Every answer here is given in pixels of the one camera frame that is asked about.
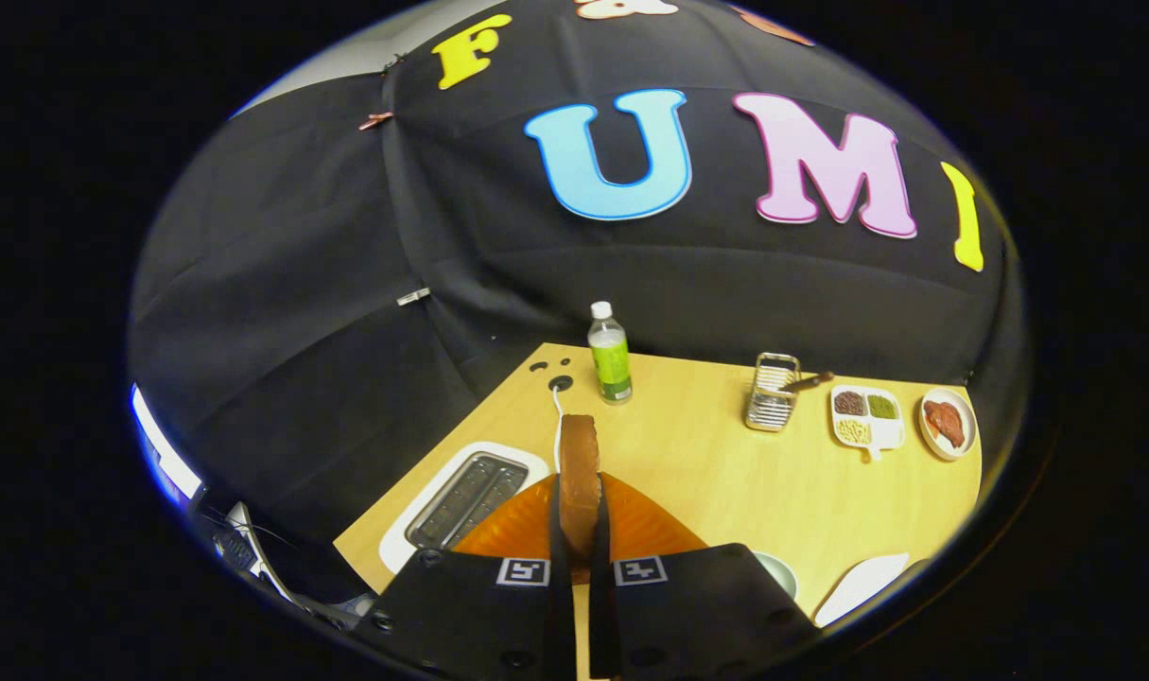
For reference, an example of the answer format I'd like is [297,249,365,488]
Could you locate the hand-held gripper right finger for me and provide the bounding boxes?
[588,471,821,680]

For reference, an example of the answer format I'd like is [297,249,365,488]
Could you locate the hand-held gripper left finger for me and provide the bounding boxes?
[355,473,575,677]

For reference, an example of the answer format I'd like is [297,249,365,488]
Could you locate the toasted bread slice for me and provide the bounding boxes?
[558,414,603,568]

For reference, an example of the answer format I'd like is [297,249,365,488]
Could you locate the white toaster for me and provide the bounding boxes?
[378,441,551,575]

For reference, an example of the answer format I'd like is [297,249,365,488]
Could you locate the pale green round plate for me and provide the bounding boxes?
[754,551,799,602]

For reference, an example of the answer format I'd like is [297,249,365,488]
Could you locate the green drink bottle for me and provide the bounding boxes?
[587,301,634,405]

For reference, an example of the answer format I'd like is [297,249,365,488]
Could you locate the white leaf-shaped plate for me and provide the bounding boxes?
[813,553,912,629]

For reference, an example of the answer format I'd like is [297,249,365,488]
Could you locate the metal utensil holder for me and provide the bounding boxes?
[744,352,802,433]

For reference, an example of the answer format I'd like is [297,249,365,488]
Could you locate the black backdrop cloth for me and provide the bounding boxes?
[128,0,1029,568]

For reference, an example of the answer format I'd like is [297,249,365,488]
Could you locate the divided white dish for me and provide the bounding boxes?
[829,385,906,463]

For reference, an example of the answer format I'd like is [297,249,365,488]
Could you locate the round white plate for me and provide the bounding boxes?
[917,388,979,462]

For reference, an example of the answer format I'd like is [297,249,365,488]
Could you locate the brown meat slice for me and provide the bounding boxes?
[923,399,966,449]

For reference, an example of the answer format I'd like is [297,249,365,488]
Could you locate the white toaster cable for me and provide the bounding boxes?
[548,375,575,474]

